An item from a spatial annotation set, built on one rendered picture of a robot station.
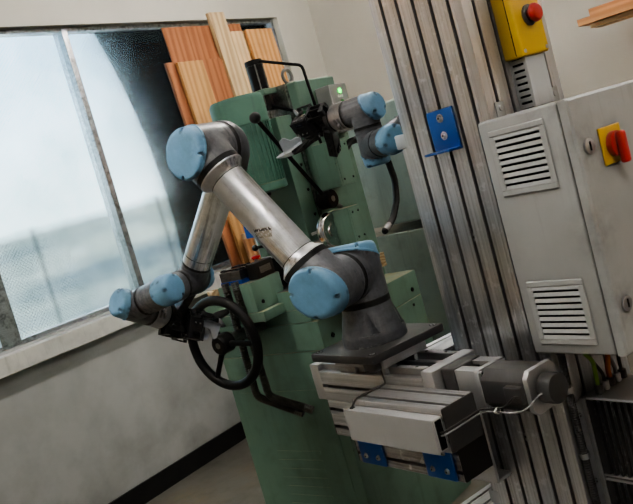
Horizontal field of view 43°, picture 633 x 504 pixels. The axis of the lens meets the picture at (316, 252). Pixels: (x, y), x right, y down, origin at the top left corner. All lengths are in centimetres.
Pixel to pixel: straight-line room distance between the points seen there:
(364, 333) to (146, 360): 214
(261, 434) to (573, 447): 121
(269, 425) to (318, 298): 104
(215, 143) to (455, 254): 58
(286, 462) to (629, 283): 144
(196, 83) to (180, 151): 239
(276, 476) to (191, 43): 242
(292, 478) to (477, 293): 114
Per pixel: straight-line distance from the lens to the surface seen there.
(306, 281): 165
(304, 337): 241
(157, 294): 196
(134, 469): 378
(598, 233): 149
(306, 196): 264
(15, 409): 345
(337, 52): 519
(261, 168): 250
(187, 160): 177
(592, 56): 448
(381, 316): 179
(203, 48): 437
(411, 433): 158
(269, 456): 270
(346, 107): 218
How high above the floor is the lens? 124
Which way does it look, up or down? 6 degrees down
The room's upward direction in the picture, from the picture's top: 16 degrees counter-clockwise
